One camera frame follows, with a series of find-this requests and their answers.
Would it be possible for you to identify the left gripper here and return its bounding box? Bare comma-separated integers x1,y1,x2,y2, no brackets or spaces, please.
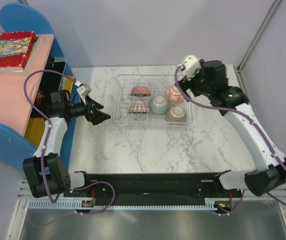
65,95,110,126

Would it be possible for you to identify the orange floral bowl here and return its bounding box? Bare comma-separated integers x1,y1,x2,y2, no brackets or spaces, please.
166,85,184,103

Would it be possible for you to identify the blue patterned bowl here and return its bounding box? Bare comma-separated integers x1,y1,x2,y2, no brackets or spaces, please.
129,101,150,114

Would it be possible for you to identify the brown patterned bowl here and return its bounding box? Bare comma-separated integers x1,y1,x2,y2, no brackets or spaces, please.
165,106,187,126

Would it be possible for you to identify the pale green bowl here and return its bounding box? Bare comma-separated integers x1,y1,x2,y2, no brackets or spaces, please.
149,95,169,115

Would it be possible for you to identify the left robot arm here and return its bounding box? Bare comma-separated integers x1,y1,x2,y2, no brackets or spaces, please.
23,90,111,198

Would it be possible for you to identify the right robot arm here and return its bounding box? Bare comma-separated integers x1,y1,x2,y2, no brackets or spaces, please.
175,55,286,197

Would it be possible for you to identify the black book on shelf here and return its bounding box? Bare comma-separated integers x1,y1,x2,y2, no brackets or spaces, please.
35,59,66,114

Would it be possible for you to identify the yellow book on shelf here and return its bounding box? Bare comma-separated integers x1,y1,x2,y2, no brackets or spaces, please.
25,89,71,147

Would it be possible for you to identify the blue pink bookshelf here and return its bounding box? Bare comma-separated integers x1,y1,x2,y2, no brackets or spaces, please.
0,2,81,174

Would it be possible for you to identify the beige book under red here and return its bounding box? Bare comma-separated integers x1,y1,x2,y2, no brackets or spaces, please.
0,35,45,77

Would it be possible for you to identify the red illustrated book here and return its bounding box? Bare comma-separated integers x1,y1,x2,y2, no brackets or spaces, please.
0,31,37,73

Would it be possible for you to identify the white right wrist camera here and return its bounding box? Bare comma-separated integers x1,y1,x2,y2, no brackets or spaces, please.
180,55,201,79

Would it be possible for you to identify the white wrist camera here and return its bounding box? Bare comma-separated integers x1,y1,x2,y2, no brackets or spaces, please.
77,84,91,98
180,55,201,79

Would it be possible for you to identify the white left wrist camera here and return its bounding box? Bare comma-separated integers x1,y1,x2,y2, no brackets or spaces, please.
77,84,91,98

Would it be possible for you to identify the clear wire dish rack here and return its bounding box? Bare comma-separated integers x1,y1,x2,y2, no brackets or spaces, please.
112,74,194,128

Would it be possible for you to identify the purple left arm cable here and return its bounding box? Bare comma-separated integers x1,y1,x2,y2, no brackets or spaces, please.
24,69,115,228

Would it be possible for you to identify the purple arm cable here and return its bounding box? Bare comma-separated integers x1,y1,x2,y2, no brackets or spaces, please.
174,65,286,217
24,69,115,228

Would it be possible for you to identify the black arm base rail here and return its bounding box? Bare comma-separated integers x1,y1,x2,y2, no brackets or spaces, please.
34,171,275,207

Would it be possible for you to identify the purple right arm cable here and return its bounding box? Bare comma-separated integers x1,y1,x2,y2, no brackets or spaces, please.
174,65,286,217

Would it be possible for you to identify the white cable duct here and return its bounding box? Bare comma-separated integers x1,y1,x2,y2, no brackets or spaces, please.
28,199,231,211

